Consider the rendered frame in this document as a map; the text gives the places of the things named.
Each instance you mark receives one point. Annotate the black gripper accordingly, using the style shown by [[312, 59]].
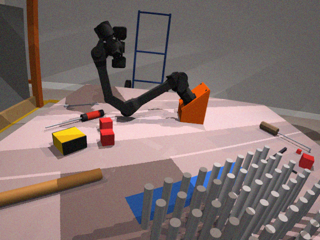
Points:
[[120, 33]]

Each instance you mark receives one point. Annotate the blue flat strip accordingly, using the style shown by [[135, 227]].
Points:
[[136, 201]]

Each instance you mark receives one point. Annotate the red-handled screwdriver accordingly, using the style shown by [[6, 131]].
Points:
[[83, 117]]

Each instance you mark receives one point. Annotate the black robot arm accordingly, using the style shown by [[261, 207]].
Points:
[[177, 81]]

